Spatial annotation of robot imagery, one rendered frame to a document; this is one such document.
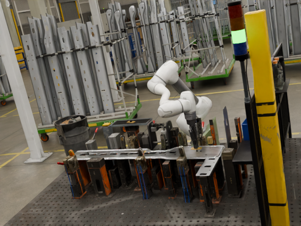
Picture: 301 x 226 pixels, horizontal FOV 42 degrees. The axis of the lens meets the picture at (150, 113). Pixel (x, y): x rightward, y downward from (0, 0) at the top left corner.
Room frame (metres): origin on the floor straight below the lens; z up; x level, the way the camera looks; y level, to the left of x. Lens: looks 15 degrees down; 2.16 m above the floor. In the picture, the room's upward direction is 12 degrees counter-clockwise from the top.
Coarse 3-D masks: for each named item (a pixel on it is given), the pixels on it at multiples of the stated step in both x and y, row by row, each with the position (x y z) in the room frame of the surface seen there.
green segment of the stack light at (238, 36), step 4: (232, 32) 2.01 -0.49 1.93; (236, 32) 2.00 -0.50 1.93; (240, 32) 1.99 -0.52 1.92; (244, 32) 2.01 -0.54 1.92; (232, 36) 2.02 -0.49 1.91; (236, 36) 2.00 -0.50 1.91; (240, 36) 1.99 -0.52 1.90; (244, 36) 2.00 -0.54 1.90; (232, 40) 2.03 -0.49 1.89; (236, 40) 2.00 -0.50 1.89; (240, 40) 1.99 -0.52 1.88; (244, 40) 2.00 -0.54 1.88
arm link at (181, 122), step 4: (180, 116) 3.62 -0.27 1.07; (184, 116) 3.60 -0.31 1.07; (176, 120) 3.64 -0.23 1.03; (180, 120) 3.60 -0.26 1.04; (184, 120) 3.58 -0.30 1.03; (180, 124) 3.59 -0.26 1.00; (184, 124) 3.57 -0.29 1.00; (180, 128) 3.62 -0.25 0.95; (184, 128) 3.57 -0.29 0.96; (188, 128) 3.56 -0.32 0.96; (184, 132) 3.60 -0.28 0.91; (188, 132) 3.56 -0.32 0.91
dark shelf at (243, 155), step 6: (240, 144) 2.73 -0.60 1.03; (246, 144) 2.71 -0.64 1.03; (240, 150) 2.62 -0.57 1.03; (246, 150) 2.60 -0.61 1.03; (234, 156) 2.54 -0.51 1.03; (240, 156) 2.52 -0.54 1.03; (246, 156) 2.50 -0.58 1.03; (234, 162) 2.47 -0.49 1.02; (240, 162) 2.45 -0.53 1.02; (246, 162) 2.44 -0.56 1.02; (252, 162) 2.42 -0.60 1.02
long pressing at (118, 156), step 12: (84, 156) 3.24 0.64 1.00; (96, 156) 3.18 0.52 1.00; (108, 156) 3.12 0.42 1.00; (120, 156) 3.06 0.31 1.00; (132, 156) 3.01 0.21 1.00; (156, 156) 2.91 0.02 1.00; (168, 156) 2.85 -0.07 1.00; (192, 156) 2.76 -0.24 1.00; (204, 156) 2.71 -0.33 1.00; (216, 156) 2.67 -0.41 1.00
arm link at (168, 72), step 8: (168, 64) 3.36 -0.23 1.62; (176, 64) 3.38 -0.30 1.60; (160, 72) 3.34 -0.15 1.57; (168, 72) 3.33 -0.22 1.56; (176, 72) 3.37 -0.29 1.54; (168, 80) 3.34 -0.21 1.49; (176, 80) 3.38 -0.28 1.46; (176, 88) 3.45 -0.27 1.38; (184, 88) 3.47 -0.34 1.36; (200, 104) 3.57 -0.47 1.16; (208, 104) 3.62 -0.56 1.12; (200, 112) 3.58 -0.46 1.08; (208, 112) 3.64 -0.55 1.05
